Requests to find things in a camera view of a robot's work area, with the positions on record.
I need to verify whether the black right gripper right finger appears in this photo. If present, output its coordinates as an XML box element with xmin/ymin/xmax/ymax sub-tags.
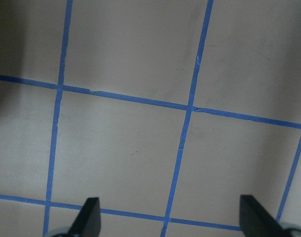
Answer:
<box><xmin>239</xmin><ymin>195</ymin><xmax>291</xmax><ymax>237</ymax></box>

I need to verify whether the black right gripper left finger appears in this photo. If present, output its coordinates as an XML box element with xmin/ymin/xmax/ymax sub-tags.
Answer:
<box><xmin>68</xmin><ymin>197</ymin><xmax>101</xmax><ymax>235</ymax></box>

